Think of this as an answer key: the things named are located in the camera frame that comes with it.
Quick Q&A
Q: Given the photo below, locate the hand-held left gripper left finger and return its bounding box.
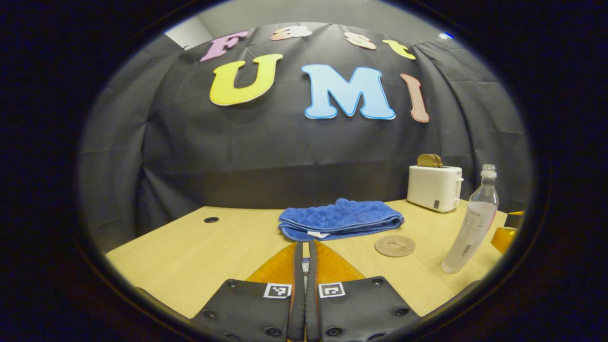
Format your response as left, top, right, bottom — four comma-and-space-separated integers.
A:
190, 241, 305, 342

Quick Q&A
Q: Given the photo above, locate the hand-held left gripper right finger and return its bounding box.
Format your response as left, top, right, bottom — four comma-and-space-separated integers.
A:
305, 240, 421, 342

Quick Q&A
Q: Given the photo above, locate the clear plastic water bottle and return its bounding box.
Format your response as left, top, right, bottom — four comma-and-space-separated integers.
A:
440, 164, 500, 275

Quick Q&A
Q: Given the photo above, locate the round wooden coaster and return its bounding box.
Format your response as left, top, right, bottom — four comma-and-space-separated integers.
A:
374, 235, 416, 257

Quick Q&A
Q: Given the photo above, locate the blue folded towel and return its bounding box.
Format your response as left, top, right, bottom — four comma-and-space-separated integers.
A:
278, 198, 405, 242

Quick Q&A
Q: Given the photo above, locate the white toaster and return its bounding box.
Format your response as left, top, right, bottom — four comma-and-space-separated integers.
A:
407, 165, 464, 213

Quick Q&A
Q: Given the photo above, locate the black backdrop cloth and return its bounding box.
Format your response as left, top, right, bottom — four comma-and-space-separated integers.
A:
78, 21, 532, 252

